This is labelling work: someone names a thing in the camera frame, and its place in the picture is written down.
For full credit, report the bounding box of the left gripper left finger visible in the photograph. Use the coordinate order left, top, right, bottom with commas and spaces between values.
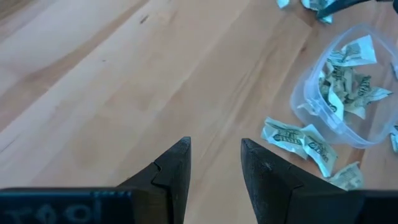
116, 136, 192, 224

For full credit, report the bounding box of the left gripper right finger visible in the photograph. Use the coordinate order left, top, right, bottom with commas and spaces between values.
240, 138, 353, 224

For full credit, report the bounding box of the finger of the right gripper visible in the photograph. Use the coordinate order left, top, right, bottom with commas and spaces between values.
316, 0, 373, 19

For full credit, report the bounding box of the clear plastic container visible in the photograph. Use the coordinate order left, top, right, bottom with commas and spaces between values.
289, 24, 398, 149

